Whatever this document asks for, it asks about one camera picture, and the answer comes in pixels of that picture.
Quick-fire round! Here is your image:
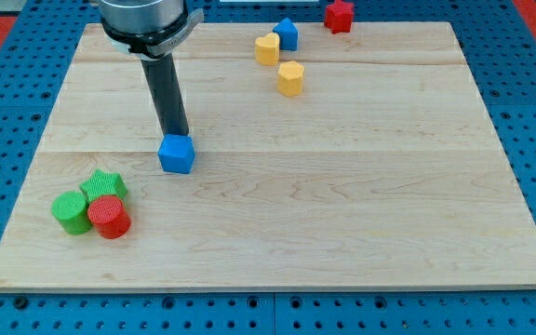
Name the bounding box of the green star block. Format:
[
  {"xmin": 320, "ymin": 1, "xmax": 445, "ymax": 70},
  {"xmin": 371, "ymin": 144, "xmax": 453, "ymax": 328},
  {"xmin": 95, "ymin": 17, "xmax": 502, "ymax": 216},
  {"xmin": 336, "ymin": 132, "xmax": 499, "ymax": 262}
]
[{"xmin": 79, "ymin": 169, "xmax": 127, "ymax": 203}]

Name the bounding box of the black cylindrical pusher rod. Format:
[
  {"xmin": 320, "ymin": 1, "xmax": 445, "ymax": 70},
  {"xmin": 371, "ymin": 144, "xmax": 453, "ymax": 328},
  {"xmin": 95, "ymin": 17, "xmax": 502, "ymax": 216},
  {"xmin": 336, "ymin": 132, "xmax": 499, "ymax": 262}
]
[{"xmin": 141, "ymin": 54, "xmax": 189, "ymax": 136}]

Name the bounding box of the blue pentagon block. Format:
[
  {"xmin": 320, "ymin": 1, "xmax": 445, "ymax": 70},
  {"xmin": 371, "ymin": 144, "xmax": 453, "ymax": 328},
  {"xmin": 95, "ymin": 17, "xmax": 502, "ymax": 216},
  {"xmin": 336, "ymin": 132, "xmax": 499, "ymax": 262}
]
[{"xmin": 272, "ymin": 18, "xmax": 299, "ymax": 51}]

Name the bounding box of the green cylinder block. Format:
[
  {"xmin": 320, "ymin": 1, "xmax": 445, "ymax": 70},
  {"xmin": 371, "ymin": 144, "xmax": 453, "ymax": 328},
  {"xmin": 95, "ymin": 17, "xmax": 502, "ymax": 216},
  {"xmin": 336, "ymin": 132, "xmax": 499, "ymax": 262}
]
[{"xmin": 51, "ymin": 191, "xmax": 92, "ymax": 235}]

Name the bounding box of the yellow heart block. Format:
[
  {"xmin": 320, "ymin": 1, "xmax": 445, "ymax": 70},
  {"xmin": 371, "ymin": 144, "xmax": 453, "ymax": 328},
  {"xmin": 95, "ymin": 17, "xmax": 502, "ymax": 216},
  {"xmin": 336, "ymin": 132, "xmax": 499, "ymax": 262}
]
[{"xmin": 254, "ymin": 33, "xmax": 280, "ymax": 66}]

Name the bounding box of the yellow hexagon block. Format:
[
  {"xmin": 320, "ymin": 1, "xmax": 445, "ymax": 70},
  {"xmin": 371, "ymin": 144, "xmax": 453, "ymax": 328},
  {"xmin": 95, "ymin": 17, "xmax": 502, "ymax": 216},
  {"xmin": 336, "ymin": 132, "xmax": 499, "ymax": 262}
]
[{"xmin": 276, "ymin": 60, "xmax": 304, "ymax": 97}]

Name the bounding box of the light wooden board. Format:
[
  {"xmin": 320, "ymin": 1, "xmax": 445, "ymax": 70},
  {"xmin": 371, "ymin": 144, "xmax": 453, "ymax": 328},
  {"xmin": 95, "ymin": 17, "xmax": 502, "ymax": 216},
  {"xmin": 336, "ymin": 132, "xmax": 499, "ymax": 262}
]
[{"xmin": 0, "ymin": 21, "xmax": 536, "ymax": 293}]

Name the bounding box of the blue cube block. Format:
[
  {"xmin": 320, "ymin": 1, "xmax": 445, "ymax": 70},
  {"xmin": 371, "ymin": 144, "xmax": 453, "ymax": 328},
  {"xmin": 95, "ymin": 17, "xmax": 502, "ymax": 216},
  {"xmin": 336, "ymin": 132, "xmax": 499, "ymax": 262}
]
[{"xmin": 157, "ymin": 134, "xmax": 195, "ymax": 174}]

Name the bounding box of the red star block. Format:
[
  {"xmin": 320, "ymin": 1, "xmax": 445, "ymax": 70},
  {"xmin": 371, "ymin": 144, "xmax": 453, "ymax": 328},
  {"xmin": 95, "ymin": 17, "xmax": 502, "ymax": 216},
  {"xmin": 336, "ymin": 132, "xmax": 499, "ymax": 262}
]
[{"xmin": 324, "ymin": 0, "xmax": 355, "ymax": 34}]

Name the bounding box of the red cylinder block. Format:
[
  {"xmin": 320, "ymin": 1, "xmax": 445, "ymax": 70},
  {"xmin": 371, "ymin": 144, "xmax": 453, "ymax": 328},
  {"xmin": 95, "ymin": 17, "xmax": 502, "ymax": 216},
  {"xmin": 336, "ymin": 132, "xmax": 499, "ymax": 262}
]
[{"xmin": 87, "ymin": 195, "xmax": 131, "ymax": 239}]

